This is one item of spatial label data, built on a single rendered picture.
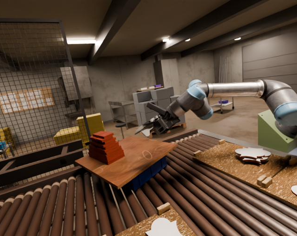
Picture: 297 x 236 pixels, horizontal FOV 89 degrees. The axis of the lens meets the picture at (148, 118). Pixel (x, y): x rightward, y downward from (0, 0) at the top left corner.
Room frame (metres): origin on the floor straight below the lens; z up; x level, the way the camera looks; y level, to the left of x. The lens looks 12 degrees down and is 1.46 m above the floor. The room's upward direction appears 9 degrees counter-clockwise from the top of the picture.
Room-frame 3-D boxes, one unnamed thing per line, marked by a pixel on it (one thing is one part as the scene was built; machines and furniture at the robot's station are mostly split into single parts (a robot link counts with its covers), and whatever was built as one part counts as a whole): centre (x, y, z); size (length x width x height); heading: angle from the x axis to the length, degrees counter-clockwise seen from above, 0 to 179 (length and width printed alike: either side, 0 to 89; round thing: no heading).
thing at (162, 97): (4.68, -0.37, 0.64); 1.29 x 0.86 x 1.27; 111
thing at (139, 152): (0.96, 0.19, 1.03); 0.50 x 0.50 x 0.02; 45
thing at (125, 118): (6.34, 0.94, 0.51); 1.93 x 0.73 x 1.01; 26
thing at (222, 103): (5.88, -2.96, 0.50); 1.05 x 0.63 x 0.99; 118
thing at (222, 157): (0.85, -0.50, 0.93); 0.41 x 0.35 x 0.02; 28
